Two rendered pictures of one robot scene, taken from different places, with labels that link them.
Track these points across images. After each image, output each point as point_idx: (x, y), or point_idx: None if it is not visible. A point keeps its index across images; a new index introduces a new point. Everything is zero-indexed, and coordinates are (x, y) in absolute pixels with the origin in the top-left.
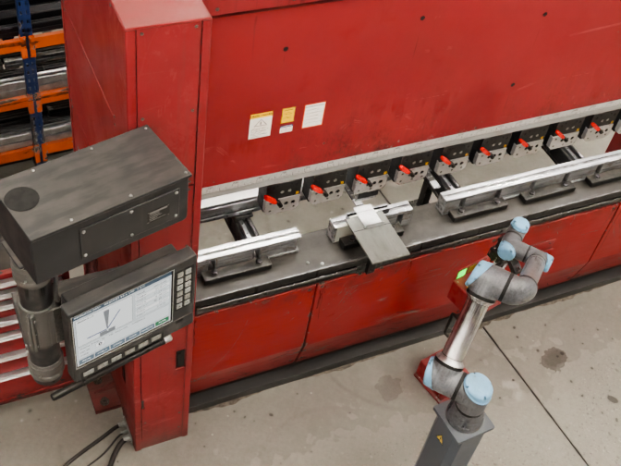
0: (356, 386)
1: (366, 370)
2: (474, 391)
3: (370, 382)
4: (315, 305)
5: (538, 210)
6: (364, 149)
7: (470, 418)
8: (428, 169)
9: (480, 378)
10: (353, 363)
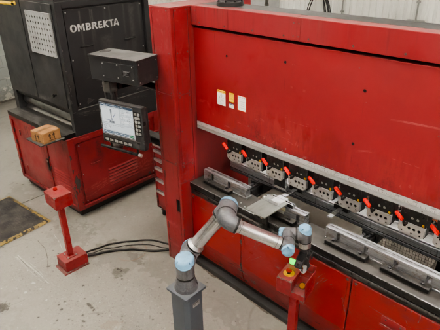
0: (255, 319)
1: (269, 321)
2: (178, 256)
3: (262, 325)
4: (242, 236)
5: (382, 277)
6: (268, 143)
7: (176, 278)
8: (354, 222)
9: (188, 256)
10: (270, 313)
